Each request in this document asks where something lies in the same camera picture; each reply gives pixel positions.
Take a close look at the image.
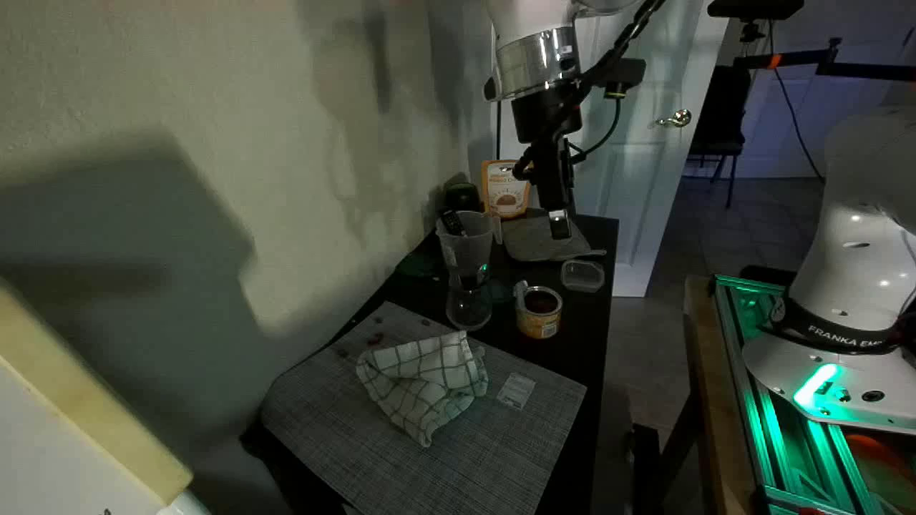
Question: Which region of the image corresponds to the green lit metal frame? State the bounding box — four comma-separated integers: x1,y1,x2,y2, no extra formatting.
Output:
712,274,916,515

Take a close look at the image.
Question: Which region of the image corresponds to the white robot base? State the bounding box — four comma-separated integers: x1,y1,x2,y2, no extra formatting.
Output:
741,105,916,434

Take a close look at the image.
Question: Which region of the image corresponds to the small clear plastic container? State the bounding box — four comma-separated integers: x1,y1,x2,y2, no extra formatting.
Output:
560,260,606,291

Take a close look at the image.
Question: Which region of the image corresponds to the black side table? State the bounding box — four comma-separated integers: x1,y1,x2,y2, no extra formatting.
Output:
240,215,617,515

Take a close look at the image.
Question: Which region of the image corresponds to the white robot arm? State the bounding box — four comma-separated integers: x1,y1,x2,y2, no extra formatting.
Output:
484,0,663,240

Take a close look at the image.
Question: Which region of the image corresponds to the white door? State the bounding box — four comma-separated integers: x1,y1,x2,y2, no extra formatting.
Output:
567,0,728,297

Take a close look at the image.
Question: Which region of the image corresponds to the grey cloth pad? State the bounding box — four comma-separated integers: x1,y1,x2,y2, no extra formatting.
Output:
502,212,599,262

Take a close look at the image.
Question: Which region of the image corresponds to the small clear plastic packet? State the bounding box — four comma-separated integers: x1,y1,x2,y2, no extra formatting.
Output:
499,373,536,410

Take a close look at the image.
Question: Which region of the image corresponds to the checkered dish towel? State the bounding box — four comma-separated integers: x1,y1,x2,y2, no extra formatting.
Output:
356,331,490,450

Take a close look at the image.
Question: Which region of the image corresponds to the metal door handle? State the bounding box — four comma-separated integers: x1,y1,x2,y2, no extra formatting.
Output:
656,108,692,129

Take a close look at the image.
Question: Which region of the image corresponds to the yellow mug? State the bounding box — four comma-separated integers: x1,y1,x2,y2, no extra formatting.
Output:
516,281,564,340

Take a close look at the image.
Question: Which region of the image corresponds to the grey woven placemat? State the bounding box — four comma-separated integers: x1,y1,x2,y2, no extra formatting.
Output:
260,302,587,515

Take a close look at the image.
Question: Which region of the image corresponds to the clear measuring cup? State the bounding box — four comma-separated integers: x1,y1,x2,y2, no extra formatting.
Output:
434,210,496,331

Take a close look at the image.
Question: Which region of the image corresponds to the black camera stand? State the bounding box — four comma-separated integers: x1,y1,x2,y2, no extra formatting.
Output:
690,0,916,191

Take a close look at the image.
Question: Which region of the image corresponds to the beige box corner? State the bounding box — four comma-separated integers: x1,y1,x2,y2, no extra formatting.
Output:
0,287,208,515

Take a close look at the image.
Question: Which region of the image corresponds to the orange snack bag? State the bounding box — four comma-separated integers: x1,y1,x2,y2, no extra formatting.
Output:
480,159,533,218

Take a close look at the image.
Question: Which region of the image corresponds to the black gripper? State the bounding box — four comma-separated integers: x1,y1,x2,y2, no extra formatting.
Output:
512,91,580,237

